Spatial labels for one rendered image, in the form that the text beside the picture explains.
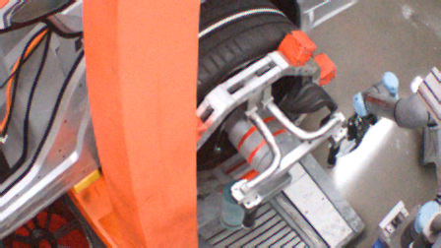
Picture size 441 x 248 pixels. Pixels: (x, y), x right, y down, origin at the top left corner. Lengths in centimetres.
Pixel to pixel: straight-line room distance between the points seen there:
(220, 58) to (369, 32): 170
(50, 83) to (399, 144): 180
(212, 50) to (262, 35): 15
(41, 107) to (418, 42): 225
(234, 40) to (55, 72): 61
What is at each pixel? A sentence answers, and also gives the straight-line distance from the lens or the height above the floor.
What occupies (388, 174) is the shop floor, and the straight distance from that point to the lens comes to 392.
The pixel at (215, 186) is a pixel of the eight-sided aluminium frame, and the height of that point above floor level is 65.
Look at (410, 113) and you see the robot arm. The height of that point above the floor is 129.
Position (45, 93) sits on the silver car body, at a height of 102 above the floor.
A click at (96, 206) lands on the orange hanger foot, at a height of 68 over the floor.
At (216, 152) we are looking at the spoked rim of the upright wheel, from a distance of 319.
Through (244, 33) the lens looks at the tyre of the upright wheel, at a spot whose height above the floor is 118.
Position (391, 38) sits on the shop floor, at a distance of 431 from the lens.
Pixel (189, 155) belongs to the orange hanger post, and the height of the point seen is 174.
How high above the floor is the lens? 349
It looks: 62 degrees down
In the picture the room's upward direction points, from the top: 3 degrees clockwise
